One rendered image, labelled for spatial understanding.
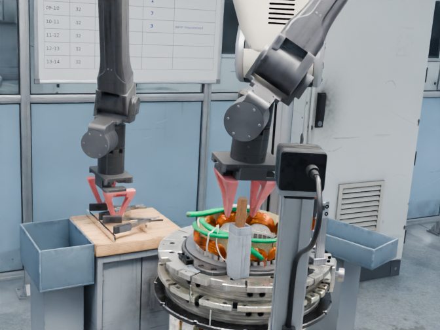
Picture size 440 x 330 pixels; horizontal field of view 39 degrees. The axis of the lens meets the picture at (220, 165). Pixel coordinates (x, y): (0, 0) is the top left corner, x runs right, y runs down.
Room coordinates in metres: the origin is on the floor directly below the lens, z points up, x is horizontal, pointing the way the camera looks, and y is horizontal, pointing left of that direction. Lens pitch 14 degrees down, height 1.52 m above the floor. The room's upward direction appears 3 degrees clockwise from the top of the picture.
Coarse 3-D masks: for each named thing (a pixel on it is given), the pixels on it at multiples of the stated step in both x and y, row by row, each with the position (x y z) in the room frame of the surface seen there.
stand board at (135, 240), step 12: (84, 216) 1.31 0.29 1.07; (96, 216) 1.31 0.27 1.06; (132, 216) 1.33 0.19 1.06; (144, 216) 1.33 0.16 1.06; (84, 228) 1.23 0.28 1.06; (96, 228) 1.24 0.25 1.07; (108, 228) 1.24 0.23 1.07; (132, 228) 1.25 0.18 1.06; (156, 228) 1.26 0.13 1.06; (168, 228) 1.26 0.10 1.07; (180, 228) 1.27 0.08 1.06; (96, 240) 1.17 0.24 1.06; (108, 240) 1.17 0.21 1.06; (120, 240) 1.17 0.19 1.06; (132, 240) 1.18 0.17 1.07; (144, 240) 1.19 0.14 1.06; (156, 240) 1.20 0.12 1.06; (96, 252) 1.14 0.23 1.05; (108, 252) 1.15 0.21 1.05; (120, 252) 1.16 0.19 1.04
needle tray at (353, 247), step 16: (336, 224) 1.38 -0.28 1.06; (336, 240) 1.26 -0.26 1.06; (352, 240) 1.35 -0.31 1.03; (368, 240) 1.32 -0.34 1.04; (384, 240) 1.30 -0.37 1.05; (336, 256) 1.26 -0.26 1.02; (352, 256) 1.23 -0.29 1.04; (368, 256) 1.21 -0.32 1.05; (384, 256) 1.24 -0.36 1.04; (352, 272) 1.29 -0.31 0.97; (336, 288) 1.27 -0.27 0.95; (352, 288) 1.30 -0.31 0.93; (336, 304) 1.27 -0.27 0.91; (352, 304) 1.31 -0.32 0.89; (320, 320) 1.29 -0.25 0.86; (336, 320) 1.26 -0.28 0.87; (352, 320) 1.31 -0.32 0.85
